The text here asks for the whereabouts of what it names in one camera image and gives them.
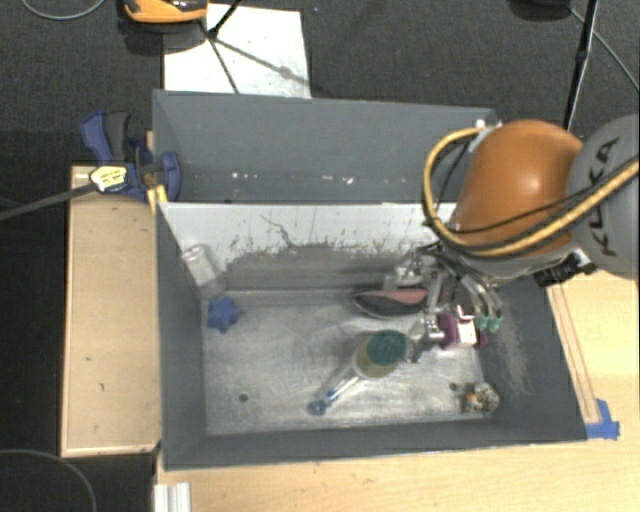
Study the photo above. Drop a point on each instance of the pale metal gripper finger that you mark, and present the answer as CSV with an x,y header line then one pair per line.
x,y
434,332
466,334

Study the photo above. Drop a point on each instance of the purple block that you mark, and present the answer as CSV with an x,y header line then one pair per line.
x,y
450,335

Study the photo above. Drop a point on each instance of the dark teal ball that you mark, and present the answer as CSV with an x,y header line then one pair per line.
x,y
387,346

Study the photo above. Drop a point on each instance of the black and pink oval case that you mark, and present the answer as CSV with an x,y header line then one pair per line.
x,y
385,304

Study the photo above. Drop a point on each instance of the speckled grey lump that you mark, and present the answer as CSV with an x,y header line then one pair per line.
x,y
480,398

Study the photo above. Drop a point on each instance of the clear yellowish round cup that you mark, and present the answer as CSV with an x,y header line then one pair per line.
x,y
370,369

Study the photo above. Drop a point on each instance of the grey metal bin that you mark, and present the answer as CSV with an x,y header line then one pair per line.
x,y
280,350

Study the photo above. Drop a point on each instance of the blue toy piece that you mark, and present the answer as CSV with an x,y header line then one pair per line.
x,y
222,314

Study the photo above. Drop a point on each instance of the pale wood board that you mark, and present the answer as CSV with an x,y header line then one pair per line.
x,y
110,310

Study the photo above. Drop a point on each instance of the black cylinder on white bracket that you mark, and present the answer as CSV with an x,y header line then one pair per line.
x,y
557,274

